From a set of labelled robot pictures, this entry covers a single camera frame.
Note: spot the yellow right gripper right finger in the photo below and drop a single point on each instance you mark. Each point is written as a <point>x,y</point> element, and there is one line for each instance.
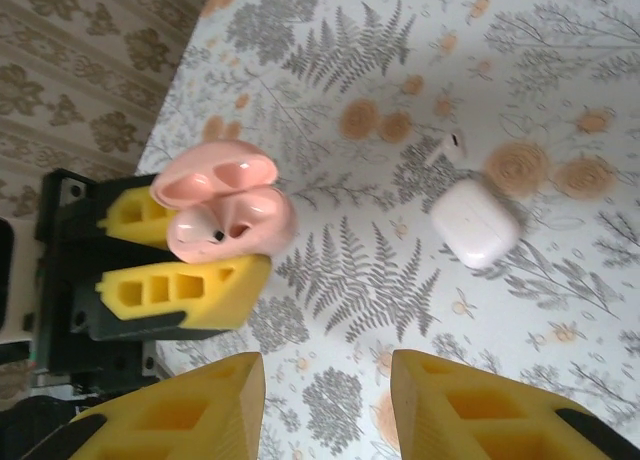
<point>450,430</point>

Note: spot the white earbud charging case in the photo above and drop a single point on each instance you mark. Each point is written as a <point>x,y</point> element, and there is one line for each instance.
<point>475,225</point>

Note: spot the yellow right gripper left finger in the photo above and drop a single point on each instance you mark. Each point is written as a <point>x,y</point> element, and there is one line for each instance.
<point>210,430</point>

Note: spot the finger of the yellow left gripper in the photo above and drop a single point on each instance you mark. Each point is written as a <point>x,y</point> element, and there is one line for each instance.
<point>112,220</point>
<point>225,300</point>

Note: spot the pink earbud charging case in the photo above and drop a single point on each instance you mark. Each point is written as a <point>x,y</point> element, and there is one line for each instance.
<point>265,215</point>

